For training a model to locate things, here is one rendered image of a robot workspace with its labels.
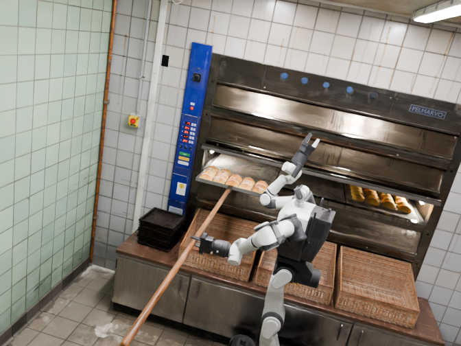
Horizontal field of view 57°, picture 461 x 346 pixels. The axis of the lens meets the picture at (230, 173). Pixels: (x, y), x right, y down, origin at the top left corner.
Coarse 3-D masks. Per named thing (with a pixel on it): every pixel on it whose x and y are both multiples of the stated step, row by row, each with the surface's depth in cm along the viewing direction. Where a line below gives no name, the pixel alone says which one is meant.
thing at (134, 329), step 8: (224, 192) 301; (216, 208) 272; (208, 216) 259; (208, 224) 252; (200, 232) 238; (192, 240) 227; (192, 248) 222; (184, 256) 210; (176, 264) 202; (176, 272) 198; (168, 280) 189; (160, 288) 182; (160, 296) 178; (152, 304) 171; (144, 312) 165; (136, 320) 162; (144, 320) 163; (136, 328) 157; (128, 336) 152; (120, 344) 149; (128, 344) 150
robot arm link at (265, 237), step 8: (256, 232) 208; (264, 232) 204; (272, 232) 206; (248, 240) 210; (256, 240) 205; (264, 240) 204; (272, 240) 204; (248, 248) 211; (256, 248) 208; (264, 248) 204
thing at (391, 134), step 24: (216, 96) 329; (240, 96) 327; (264, 96) 325; (288, 120) 321; (312, 120) 319; (336, 120) 316; (360, 120) 314; (384, 120) 312; (384, 144) 309; (408, 144) 309; (432, 144) 306
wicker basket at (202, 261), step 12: (204, 216) 355; (216, 216) 353; (228, 216) 352; (192, 228) 344; (216, 228) 353; (228, 228) 352; (240, 228) 351; (252, 228) 349; (228, 240) 353; (180, 252) 317; (192, 252) 315; (252, 252) 350; (192, 264) 320; (204, 264) 316; (216, 264) 314; (228, 264) 312; (240, 264) 310; (252, 264) 336; (228, 276) 315; (240, 276) 313
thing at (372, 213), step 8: (280, 192) 340; (288, 192) 339; (320, 200) 335; (328, 200) 334; (336, 200) 338; (344, 208) 333; (352, 208) 332; (360, 208) 332; (376, 216) 330; (384, 216) 328; (392, 216) 328; (400, 216) 331; (408, 224) 326; (416, 224) 325; (424, 224) 324
